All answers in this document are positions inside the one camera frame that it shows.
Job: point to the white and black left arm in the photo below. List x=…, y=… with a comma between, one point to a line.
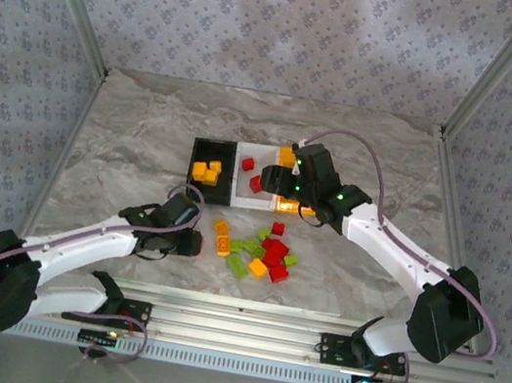
x=71, y=253

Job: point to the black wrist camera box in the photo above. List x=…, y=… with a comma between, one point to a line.
x=181, y=210
x=315, y=160

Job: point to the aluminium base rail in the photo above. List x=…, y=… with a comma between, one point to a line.
x=262, y=326

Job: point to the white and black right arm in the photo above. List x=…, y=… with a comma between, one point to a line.
x=409, y=278

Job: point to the yellow lego brick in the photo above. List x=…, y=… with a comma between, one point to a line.
x=199, y=170
x=215, y=166
x=210, y=177

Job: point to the black rectangular container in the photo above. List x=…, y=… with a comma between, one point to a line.
x=208, y=193

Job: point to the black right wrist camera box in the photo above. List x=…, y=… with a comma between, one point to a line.
x=315, y=160

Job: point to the long green lego brick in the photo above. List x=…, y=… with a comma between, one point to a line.
x=237, y=266

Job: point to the orange rectangular container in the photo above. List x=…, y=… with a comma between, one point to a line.
x=289, y=206

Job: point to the aluminium frame side rail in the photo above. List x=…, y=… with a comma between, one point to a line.
x=28, y=216

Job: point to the orange lego brick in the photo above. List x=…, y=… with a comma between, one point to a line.
x=257, y=268
x=224, y=244
x=221, y=226

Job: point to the large red lego brick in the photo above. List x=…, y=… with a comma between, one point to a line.
x=275, y=250

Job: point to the white rectangular container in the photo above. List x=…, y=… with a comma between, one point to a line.
x=245, y=197

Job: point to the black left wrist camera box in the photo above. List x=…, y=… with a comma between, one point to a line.
x=181, y=210

